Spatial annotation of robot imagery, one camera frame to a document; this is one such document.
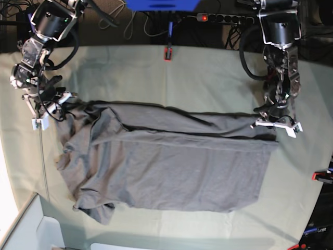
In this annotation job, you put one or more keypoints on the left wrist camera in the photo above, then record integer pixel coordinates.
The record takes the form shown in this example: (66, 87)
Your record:
(293, 130)

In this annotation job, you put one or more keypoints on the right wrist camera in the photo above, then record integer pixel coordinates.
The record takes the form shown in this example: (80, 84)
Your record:
(42, 123)

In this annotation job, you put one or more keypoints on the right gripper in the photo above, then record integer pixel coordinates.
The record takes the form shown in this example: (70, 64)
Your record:
(45, 100)

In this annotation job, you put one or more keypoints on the red black centre clamp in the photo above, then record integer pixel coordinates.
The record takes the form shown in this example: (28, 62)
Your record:
(168, 48)

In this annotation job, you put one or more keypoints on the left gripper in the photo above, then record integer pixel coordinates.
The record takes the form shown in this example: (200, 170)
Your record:
(272, 114)

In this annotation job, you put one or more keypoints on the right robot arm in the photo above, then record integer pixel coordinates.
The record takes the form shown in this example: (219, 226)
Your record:
(53, 21)

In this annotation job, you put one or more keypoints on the red black clamp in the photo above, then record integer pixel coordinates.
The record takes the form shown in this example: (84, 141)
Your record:
(323, 176)
(168, 48)

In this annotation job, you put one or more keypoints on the grey t-shirt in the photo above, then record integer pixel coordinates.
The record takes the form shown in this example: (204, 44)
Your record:
(154, 157)

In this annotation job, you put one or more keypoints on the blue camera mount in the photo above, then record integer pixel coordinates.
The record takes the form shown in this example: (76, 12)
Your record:
(162, 5)

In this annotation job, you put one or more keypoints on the red corner clamp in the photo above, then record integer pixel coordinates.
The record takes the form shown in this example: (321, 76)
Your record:
(298, 247)

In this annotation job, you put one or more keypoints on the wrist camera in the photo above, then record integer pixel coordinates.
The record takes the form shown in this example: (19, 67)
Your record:
(293, 130)
(42, 123)

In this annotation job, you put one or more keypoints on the red black right clamp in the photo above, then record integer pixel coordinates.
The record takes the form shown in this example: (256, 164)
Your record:
(323, 176)

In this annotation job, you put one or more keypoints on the white power strip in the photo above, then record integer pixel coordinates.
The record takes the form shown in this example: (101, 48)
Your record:
(225, 19)

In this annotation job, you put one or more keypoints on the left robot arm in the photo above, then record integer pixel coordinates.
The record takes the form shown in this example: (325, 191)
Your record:
(280, 30)

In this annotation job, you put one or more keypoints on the green table cloth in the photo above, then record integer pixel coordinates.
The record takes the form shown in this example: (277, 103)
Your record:
(195, 80)

